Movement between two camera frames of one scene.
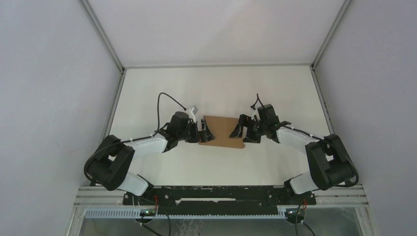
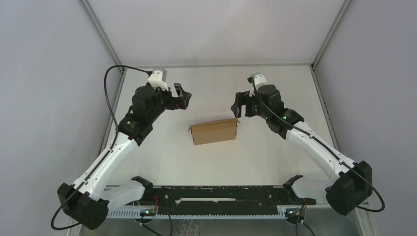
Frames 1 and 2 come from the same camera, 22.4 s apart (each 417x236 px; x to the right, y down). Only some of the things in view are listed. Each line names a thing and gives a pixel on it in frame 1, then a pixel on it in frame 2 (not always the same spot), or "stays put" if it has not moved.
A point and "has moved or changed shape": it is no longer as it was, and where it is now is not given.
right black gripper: x=246 y=121 -> x=243 y=99
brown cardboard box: x=222 y=128 has moved or changed shape
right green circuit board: x=293 y=214 stays put
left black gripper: x=204 y=135 -> x=181 y=103
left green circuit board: x=147 y=212 stays put
